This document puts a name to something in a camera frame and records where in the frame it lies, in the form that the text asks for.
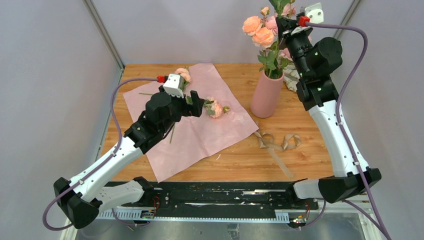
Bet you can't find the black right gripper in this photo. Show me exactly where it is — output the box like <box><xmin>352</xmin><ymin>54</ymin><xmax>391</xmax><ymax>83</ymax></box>
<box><xmin>276</xmin><ymin>15</ymin><xmax>313</xmax><ymax>80</ymax></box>

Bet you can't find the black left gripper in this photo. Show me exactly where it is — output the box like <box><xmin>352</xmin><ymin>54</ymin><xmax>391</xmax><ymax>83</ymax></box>
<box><xmin>159</xmin><ymin>85</ymin><xmax>204</xmax><ymax>134</ymax></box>

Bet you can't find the pink wrapping paper sheet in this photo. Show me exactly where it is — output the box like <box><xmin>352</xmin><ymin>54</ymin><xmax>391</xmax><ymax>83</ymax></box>
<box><xmin>115</xmin><ymin>63</ymin><xmax>264</xmax><ymax>182</ymax></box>

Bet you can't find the orange rose stem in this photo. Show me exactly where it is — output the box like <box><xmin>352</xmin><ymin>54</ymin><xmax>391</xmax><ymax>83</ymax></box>
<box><xmin>242</xmin><ymin>6</ymin><xmax>283</xmax><ymax>79</ymax></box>

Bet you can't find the pink cylindrical vase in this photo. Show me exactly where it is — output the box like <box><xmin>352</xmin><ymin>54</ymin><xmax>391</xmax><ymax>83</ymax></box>
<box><xmin>250</xmin><ymin>71</ymin><xmax>284</xmax><ymax>119</ymax></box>

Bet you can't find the beige ribbon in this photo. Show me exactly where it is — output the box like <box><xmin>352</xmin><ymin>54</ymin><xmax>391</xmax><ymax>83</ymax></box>
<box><xmin>253</xmin><ymin>129</ymin><xmax>302</xmax><ymax>179</ymax></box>

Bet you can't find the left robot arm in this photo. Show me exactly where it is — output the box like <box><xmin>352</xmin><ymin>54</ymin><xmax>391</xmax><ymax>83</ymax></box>
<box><xmin>53</xmin><ymin>90</ymin><xmax>205</xmax><ymax>229</ymax></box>

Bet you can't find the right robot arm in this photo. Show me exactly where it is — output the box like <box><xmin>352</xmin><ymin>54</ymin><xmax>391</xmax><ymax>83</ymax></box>
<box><xmin>276</xmin><ymin>15</ymin><xmax>382</xmax><ymax>209</ymax></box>

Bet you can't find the crumpled green patterned cloth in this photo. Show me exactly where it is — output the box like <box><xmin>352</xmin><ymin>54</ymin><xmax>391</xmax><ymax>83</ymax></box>
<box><xmin>283</xmin><ymin>64</ymin><xmax>300</xmax><ymax>93</ymax></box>

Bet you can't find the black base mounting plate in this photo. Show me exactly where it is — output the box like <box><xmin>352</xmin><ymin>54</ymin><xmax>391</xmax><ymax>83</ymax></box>
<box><xmin>116</xmin><ymin>181</ymin><xmax>324</xmax><ymax>223</ymax></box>

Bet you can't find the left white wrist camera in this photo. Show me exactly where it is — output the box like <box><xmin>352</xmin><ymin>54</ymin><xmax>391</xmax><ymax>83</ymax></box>
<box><xmin>162</xmin><ymin>73</ymin><xmax>184</xmax><ymax>98</ymax></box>

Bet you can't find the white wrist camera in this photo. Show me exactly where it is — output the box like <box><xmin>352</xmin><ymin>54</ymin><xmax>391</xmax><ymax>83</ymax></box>
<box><xmin>162</xmin><ymin>73</ymin><xmax>184</xmax><ymax>98</ymax></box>
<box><xmin>296</xmin><ymin>2</ymin><xmax>324</xmax><ymax>27</ymax></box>

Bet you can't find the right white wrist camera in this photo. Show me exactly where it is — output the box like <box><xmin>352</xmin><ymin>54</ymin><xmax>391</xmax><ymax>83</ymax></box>
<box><xmin>296</xmin><ymin>2</ymin><xmax>324</xmax><ymax>27</ymax></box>

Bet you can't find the aluminium rail frame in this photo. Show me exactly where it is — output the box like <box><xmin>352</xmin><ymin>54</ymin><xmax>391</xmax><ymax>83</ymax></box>
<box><xmin>59</xmin><ymin>185</ymin><xmax>382</xmax><ymax>240</ymax></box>

